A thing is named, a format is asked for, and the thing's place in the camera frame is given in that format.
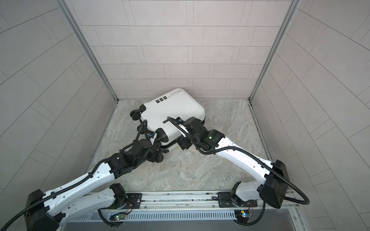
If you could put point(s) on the left green circuit board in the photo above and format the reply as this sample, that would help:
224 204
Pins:
118 216

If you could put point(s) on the aluminium mounting rail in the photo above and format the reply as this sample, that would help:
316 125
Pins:
185 199

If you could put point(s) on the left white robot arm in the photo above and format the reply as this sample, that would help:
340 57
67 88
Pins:
46 211

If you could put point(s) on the green circuit board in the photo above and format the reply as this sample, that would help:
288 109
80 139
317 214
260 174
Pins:
242 216
118 216

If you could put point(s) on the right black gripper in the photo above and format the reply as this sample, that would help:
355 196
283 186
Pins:
181 140

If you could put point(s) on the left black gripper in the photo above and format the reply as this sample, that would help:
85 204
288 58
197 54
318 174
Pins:
154 159

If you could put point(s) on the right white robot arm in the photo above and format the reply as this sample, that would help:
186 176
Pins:
266 186

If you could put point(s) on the black suitcase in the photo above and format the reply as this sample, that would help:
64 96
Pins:
177 104

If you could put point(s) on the right green circuit board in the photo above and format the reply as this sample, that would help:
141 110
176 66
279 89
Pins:
242 216

